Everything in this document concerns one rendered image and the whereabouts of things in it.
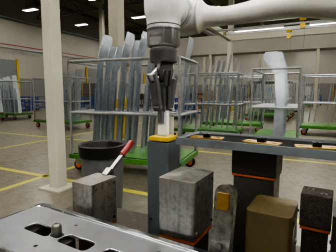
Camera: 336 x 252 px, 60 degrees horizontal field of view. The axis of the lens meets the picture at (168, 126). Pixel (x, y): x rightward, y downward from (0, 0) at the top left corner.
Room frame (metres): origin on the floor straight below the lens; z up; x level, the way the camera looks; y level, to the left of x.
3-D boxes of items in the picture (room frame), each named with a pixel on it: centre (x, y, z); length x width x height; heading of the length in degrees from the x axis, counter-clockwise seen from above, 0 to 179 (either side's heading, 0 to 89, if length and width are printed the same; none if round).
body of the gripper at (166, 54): (0.81, 0.01, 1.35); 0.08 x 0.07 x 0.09; 150
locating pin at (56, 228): (0.54, 0.22, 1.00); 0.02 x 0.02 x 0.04
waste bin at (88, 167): (3.09, 0.71, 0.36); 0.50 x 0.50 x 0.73
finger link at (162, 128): (0.80, 0.01, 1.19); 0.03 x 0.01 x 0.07; 60
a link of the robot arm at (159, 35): (0.81, 0.01, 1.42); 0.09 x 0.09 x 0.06
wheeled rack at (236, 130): (8.07, -1.06, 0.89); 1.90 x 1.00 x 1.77; 67
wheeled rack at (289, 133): (6.87, -2.59, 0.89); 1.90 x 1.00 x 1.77; 155
